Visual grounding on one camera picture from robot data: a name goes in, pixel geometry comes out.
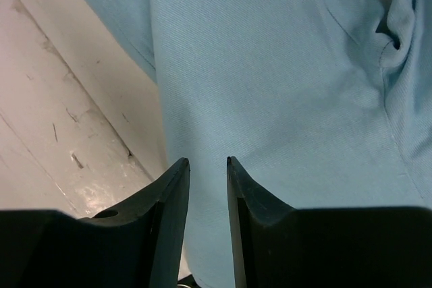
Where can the light blue trousers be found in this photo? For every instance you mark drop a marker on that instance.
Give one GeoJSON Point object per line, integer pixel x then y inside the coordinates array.
{"type": "Point", "coordinates": [325, 102]}

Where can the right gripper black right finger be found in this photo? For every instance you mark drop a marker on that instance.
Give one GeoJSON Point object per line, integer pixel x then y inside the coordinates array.
{"type": "Point", "coordinates": [276, 245]}

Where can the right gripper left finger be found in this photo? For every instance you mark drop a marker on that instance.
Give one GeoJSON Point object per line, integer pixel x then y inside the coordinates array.
{"type": "Point", "coordinates": [135, 243]}

